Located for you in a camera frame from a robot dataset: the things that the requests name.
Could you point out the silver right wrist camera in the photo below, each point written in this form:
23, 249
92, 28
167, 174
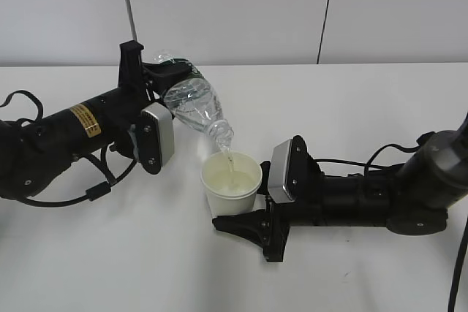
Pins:
288, 170

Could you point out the white paper cup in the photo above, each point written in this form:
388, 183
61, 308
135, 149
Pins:
230, 183

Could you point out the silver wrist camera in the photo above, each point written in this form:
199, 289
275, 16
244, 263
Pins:
154, 137
288, 170

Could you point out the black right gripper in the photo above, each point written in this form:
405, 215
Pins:
269, 228

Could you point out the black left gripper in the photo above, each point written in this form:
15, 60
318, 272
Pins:
138, 82

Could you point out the clear green-label water bottle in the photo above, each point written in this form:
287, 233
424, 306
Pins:
195, 102

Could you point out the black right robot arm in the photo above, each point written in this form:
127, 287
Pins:
407, 199

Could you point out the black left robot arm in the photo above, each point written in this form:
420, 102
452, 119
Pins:
36, 151

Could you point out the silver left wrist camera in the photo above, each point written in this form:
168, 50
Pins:
154, 137

